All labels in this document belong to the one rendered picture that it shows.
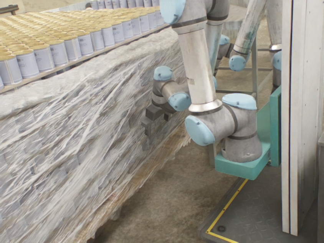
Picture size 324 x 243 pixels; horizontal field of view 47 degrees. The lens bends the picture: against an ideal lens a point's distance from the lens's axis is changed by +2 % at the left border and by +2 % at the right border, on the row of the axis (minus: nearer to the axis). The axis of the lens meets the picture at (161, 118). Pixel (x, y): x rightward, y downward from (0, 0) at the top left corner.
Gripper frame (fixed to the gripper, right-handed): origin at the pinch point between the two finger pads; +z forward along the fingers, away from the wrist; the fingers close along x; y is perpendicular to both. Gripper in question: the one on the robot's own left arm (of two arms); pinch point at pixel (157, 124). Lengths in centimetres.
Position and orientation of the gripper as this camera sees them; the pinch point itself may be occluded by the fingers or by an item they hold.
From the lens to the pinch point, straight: 165.6
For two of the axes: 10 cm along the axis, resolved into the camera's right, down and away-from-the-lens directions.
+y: -7.6, -5.1, 4.1
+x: -6.5, 5.1, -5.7
